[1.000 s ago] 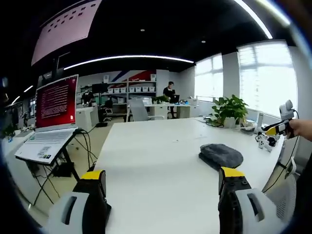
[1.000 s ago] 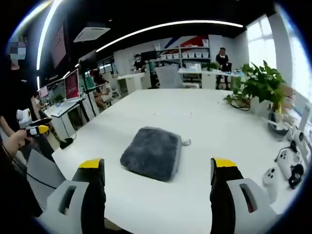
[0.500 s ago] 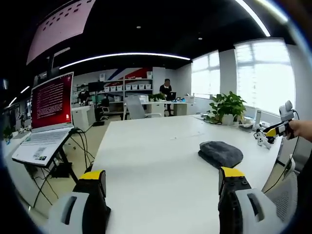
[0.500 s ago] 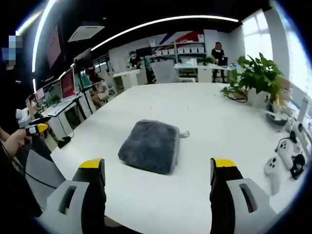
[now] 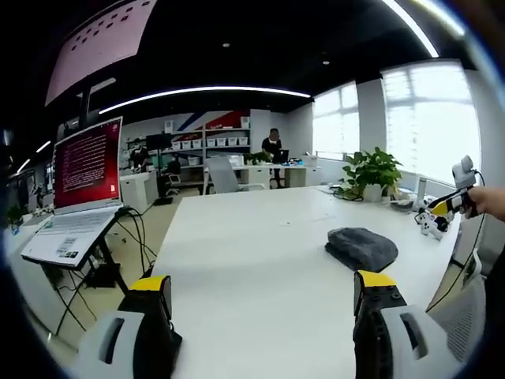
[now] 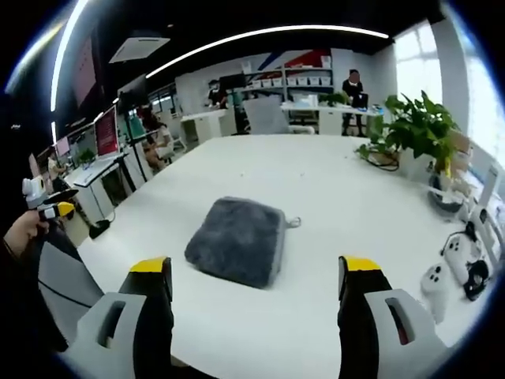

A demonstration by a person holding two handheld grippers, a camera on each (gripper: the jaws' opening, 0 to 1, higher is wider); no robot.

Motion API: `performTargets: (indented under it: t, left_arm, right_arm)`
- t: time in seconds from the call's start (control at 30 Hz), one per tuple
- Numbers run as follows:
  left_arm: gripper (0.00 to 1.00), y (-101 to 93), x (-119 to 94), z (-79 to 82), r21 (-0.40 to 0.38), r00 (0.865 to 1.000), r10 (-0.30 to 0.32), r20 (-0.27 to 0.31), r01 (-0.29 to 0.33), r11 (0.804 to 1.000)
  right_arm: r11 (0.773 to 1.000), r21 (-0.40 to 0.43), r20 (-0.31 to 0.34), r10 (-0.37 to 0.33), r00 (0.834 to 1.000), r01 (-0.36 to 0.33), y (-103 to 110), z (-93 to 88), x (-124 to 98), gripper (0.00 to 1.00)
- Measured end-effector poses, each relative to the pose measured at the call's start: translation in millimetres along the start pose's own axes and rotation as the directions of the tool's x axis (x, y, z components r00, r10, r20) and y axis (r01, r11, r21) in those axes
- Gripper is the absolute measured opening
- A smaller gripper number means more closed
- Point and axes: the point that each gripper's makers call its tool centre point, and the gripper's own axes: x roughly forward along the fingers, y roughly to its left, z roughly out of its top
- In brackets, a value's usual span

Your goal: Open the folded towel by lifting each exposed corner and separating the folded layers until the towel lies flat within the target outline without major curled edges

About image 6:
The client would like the black tripod stand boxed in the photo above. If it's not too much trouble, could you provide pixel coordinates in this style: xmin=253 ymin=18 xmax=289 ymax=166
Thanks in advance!
xmin=117 ymin=89 xmax=148 ymax=183

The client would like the white upright stand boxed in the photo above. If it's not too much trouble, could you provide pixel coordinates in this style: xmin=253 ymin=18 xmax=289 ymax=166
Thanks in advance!
xmin=472 ymin=164 xmax=505 ymax=270

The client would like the black object on floor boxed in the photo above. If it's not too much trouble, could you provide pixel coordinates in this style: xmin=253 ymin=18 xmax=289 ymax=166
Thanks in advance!
xmin=88 ymin=219 xmax=112 ymax=240

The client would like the white bowl with clutter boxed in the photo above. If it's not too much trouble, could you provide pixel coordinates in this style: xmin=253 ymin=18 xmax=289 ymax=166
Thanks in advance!
xmin=427 ymin=172 xmax=467 ymax=216

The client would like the green leafy potted plant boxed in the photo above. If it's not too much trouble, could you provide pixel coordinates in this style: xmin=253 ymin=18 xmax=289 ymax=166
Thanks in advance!
xmin=356 ymin=90 xmax=462 ymax=174

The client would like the black cable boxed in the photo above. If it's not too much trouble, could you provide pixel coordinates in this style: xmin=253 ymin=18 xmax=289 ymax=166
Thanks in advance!
xmin=367 ymin=154 xmax=400 ymax=173

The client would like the ceiling air conditioner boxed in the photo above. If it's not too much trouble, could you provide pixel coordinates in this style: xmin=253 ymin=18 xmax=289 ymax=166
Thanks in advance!
xmin=107 ymin=36 xmax=171 ymax=65

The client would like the long ceiling light strip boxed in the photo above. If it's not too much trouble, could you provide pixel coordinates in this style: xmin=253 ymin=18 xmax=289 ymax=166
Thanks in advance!
xmin=144 ymin=24 xmax=391 ymax=79
xmin=49 ymin=0 xmax=92 ymax=113

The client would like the shelf with white bins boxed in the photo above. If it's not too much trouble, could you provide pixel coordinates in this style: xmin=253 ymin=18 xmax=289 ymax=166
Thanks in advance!
xmin=240 ymin=54 xmax=335 ymax=104

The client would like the white handheld controller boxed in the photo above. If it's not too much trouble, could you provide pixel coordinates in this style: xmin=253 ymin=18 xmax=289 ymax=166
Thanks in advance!
xmin=419 ymin=261 xmax=451 ymax=324
xmin=443 ymin=231 xmax=481 ymax=286

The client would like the grey fluffy towel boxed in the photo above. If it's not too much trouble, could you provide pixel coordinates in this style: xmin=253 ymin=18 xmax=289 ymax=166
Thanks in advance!
xmin=184 ymin=196 xmax=303 ymax=291

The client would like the black monitor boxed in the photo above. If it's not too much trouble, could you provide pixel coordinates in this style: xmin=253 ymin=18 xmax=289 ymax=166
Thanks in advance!
xmin=218 ymin=73 xmax=248 ymax=94

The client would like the white plant pot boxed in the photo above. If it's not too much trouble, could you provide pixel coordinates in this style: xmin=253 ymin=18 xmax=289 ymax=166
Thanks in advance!
xmin=397 ymin=151 xmax=436 ymax=182

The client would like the monitor with red screen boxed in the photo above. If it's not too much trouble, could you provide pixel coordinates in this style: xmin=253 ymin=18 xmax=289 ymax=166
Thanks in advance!
xmin=93 ymin=104 xmax=120 ymax=158

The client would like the white office desk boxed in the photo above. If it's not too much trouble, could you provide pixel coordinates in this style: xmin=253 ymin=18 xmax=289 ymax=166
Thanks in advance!
xmin=178 ymin=107 xmax=230 ymax=146
xmin=279 ymin=99 xmax=387 ymax=137
xmin=72 ymin=151 xmax=132 ymax=223

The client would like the black strap device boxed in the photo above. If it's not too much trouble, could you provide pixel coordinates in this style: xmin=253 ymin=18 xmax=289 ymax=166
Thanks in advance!
xmin=462 ymin=258 xmax=491 ymax=302

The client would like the person's left hand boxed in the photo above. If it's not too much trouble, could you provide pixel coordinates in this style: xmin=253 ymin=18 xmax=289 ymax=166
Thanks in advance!
xmin=2 ymin=210 xmax=51 ymax=257

